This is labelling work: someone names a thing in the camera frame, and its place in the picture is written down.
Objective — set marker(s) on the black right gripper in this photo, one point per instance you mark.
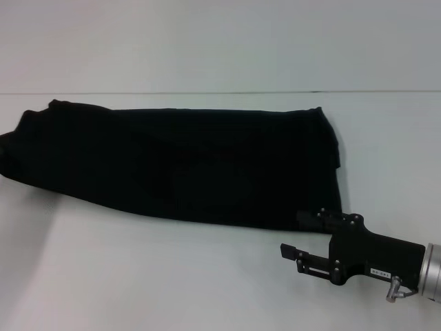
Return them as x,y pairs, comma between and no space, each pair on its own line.
375,255

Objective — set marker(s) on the black shirt with FREE print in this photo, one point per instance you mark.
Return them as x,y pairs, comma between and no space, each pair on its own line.
172,165

